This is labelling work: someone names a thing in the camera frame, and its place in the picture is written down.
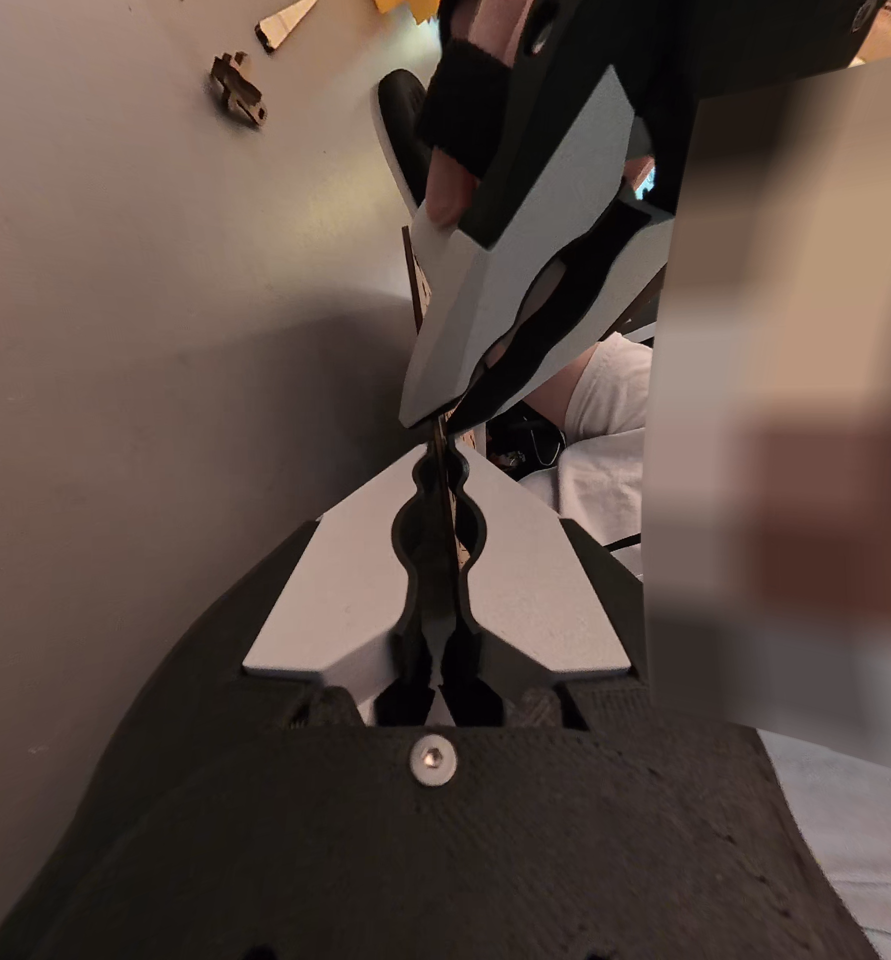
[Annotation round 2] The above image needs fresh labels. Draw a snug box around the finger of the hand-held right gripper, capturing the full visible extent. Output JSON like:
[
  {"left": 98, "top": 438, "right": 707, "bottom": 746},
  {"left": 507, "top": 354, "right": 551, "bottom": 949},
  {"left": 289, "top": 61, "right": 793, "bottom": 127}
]
[
  {"left": 445, "top": 201, "right": 675, "bottom": 438},
  {"left": 399, "top": 63, "right": 638, "bottom": 430}
]

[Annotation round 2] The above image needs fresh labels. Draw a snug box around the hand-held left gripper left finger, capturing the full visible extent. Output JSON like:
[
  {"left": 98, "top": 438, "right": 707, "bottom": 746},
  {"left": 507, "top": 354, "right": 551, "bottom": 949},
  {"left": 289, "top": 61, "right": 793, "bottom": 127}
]
[{"left": 243, "top": 444, "right": 447, "bottom": 727}]

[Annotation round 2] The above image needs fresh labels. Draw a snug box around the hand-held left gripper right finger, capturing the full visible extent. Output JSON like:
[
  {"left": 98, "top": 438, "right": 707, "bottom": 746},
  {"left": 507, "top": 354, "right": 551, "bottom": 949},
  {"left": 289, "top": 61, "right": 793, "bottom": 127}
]
[{"left": 449, "top": 438, "right": 634, "bottom": 727}]

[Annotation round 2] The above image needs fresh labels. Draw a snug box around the laser-cut wooden parts sheet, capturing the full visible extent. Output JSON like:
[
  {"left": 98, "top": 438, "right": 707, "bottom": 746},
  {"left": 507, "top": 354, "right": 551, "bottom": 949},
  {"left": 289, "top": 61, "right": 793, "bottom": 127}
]
[{"left": 402, "top": 228, "right": 489, "bottom": 625}]

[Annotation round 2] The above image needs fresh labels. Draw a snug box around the thin wooden stick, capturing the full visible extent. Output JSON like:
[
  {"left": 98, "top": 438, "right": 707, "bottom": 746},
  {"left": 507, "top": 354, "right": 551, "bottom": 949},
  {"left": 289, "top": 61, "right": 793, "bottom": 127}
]
[{"left": 254, "top": 0, "right": 321, "bottom": 56}]

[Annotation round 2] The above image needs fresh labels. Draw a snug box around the small wooden model piece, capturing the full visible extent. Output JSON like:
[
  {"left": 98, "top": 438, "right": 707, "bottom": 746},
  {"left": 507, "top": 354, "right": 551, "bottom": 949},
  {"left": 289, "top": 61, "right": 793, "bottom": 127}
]
[{"left": 207, "top": 51, "right": 269, "bottom": 129}]

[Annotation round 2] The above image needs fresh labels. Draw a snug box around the person's right hand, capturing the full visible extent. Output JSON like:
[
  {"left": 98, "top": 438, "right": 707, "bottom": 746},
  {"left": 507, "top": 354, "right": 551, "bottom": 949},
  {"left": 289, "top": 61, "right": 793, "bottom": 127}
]
[{"left": 423, "top": 0, "right": 534, "bottom": 226}]

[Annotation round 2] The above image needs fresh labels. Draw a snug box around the black backpack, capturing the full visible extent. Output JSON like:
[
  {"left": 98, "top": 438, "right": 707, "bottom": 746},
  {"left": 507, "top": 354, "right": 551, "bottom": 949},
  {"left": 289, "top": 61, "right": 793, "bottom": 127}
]
[{"left": 486, "top": 403, "right": 568, "bottom": 483}]

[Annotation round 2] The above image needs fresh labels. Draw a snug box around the black ribbed wrist pad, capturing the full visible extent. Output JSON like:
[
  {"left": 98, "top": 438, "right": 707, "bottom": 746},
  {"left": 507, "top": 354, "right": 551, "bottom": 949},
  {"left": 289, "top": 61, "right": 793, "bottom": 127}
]
[{"left": 376, "top": 69, "right": 437, "bottom": 213}]

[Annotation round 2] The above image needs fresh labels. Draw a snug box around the person's white shirt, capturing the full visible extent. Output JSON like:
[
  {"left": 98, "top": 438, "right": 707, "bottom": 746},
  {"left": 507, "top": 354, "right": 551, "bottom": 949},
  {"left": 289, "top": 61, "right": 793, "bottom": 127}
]
[{"left": 524, "top": 330, "right": 891, "bottom": 960}]

